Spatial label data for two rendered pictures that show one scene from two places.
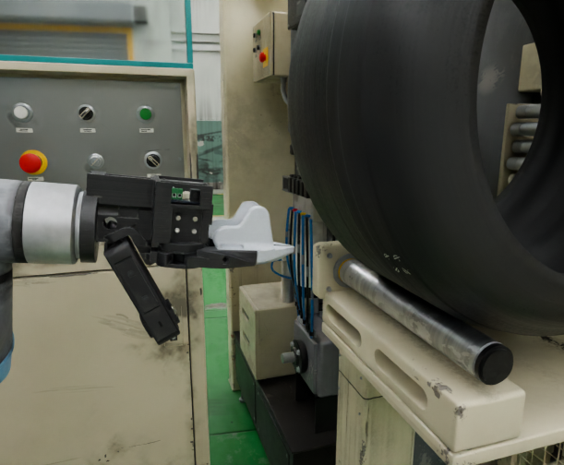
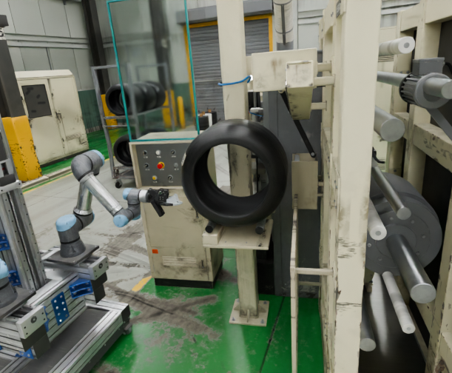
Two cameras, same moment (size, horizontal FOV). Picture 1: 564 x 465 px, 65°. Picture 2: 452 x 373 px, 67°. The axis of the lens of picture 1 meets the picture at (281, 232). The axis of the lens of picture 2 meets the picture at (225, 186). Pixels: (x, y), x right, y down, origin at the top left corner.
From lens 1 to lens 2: 168 cm
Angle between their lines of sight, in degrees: 30
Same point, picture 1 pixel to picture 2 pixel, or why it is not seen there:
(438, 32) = (186, 175)
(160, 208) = (156, 195)
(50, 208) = (142, 195)
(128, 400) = (186, 233)
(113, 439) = (182, 244)
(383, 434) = (242, 254)
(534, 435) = (221, 245)
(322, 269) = not seen: hidden behind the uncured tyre
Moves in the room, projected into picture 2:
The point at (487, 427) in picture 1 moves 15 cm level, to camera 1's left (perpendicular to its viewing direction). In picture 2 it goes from (208, 240) to (187, 236)
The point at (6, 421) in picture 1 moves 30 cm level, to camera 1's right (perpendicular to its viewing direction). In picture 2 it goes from (156, 232) to (186, 239)
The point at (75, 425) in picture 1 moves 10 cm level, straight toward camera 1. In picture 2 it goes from (172, 237) to (170, 243)
